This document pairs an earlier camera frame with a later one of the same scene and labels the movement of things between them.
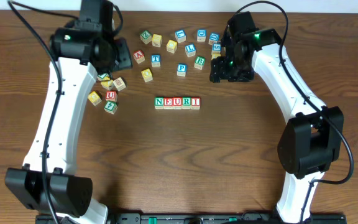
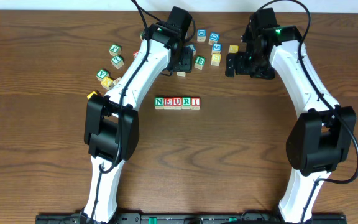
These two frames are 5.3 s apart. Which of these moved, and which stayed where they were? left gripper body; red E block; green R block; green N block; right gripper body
Moved: left gripper body; right gripper body
Stayed: red E block; green R block; green N block
